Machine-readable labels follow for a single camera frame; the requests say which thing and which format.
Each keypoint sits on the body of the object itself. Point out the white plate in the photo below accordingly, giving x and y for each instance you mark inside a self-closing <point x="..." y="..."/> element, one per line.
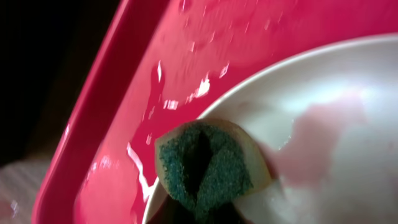
<point x="326" y="120"/>

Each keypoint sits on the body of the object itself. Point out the red plastic tray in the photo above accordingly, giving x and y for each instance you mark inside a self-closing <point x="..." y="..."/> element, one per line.
<point x="161" y="64"/>

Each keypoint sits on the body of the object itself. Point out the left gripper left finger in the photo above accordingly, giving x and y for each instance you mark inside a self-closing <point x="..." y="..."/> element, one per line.
<point x="171" y="212"/>

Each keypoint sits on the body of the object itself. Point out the green yellow sponge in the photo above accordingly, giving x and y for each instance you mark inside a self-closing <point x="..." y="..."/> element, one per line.
<point x="208" y="163"/>

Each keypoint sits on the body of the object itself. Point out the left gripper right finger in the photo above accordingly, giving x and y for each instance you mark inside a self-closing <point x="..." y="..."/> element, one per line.
<point x="225" y="214"/>

